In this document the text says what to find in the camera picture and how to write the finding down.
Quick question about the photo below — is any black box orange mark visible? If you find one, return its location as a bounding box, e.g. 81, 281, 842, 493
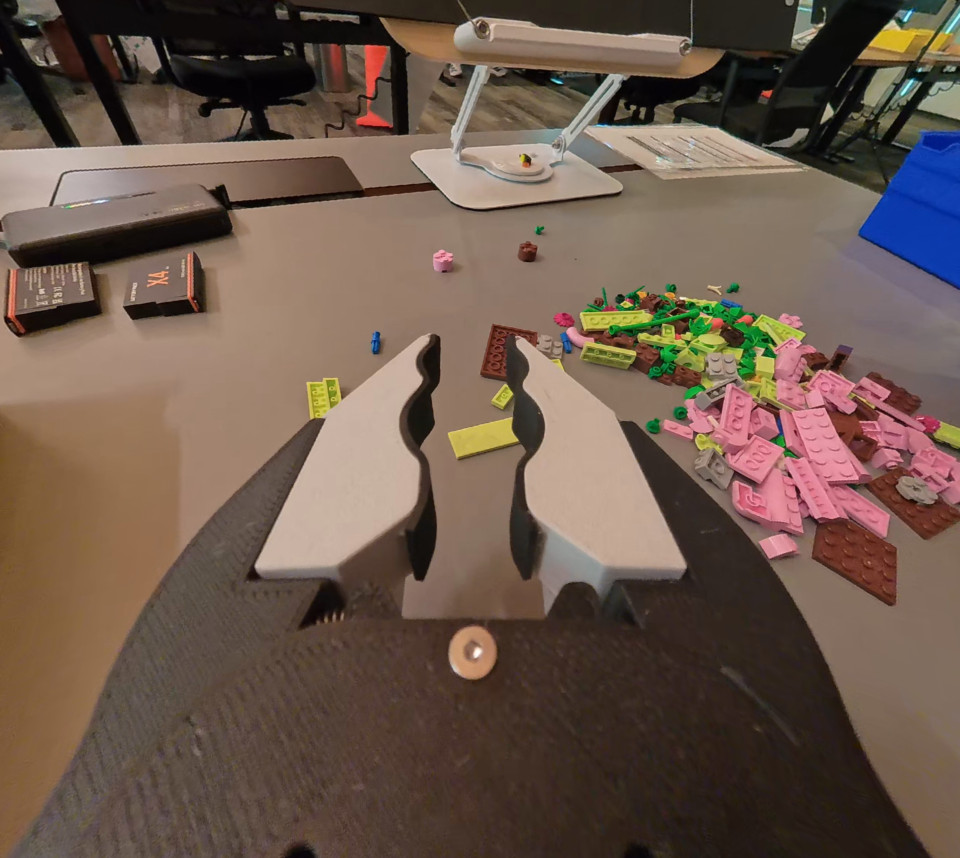
122, 251, 207, 321

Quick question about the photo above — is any black office chair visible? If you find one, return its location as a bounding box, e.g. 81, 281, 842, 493
168, 44, 316, 139
675, 0, 924, 147

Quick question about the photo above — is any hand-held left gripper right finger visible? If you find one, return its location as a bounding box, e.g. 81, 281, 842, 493
505, 335, 689, 613

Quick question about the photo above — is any small yellow crate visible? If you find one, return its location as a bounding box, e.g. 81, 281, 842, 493
873, 27, 954, 53

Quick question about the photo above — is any black coiled cable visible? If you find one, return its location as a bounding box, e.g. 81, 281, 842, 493
330, 86, 376, 139

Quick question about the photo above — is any grey square plate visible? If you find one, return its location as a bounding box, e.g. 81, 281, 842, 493
693, 449, 735, 489

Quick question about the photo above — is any printed paper sheet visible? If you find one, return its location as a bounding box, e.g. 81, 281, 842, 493
585, 125, 807, 180

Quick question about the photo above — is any small black box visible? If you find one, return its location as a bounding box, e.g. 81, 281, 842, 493
3, 262, 102, 336

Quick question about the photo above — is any brown square studded plate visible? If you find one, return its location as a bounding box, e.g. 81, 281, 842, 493
811, 517, 899, 606
866, 468, 960, 540

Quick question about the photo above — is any brown rectangular plate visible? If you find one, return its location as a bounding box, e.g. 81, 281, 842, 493
480, 324, 540, 379

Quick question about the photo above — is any orange traffic cone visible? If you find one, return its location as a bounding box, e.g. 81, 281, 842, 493
356, 44, 395, 128

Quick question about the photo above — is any pile of mixed toy bricks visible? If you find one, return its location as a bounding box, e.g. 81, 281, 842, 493
555, 284, 960, 544

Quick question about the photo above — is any blue plastic bin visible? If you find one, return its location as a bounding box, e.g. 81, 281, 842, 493
858, 131, 960, 289

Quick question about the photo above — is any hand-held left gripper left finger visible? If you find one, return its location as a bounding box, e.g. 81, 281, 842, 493
253, 333, 442, 585

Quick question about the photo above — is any lime smooth tile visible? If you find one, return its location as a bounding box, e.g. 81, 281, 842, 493
447, 418, 520, 460

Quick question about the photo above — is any long flat black device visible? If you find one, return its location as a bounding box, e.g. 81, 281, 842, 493
0, 183, 234, 267

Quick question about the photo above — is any white stand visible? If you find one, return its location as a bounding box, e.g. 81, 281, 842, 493
377, 0, 695, 210

